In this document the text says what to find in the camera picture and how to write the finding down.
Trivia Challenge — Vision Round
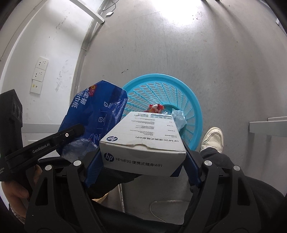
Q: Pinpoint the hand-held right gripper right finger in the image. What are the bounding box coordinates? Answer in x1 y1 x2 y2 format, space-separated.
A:
179 150 265 233

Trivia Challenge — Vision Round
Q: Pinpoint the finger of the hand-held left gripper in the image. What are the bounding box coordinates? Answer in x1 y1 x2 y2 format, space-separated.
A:
50 123 85 149

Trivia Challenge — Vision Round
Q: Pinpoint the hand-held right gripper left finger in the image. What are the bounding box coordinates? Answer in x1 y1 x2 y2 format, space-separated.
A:
26 150 106 233

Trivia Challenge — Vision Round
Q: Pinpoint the blue tissue pack wrapper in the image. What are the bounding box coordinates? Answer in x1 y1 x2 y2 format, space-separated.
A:
58 80 129 162

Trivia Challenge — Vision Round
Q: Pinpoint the clear plastic bag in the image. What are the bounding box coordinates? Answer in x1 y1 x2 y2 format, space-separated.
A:
171 109 187 131

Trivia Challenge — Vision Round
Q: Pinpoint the white cardboard box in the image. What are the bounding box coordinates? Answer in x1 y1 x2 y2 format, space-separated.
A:
99 111 187 177

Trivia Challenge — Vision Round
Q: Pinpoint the red and white plastic bag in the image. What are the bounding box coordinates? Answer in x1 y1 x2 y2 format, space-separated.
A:
143 103 165 113

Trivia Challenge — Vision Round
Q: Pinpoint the blue plastic mesh basket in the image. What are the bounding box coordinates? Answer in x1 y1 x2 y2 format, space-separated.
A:
121 73 204 155

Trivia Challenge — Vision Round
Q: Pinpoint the person's left hand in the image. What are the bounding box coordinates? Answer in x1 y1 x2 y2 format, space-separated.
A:
2 165 43 224

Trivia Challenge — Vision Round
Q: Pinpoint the person's right leg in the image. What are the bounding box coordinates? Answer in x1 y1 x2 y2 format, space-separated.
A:
190 147 286 233

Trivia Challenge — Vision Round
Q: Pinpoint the white sneaker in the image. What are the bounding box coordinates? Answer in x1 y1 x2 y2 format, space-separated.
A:
199 127 224 154

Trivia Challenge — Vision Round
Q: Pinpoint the white table leg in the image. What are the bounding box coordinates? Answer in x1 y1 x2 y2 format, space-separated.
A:
79 0 105 24

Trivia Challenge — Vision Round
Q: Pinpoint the white network wall plate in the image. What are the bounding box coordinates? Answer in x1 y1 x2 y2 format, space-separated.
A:
30 79 43 94

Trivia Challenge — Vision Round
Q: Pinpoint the thin white floor cable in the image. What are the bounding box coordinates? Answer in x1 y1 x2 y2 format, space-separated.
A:
150 200 191 224

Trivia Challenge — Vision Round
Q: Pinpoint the white wall socket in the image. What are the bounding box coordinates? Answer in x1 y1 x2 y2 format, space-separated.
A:
35 57 48 70
32 67 46 81

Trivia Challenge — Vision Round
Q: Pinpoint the black cable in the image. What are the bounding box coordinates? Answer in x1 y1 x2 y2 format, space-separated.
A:
102 0 117 14

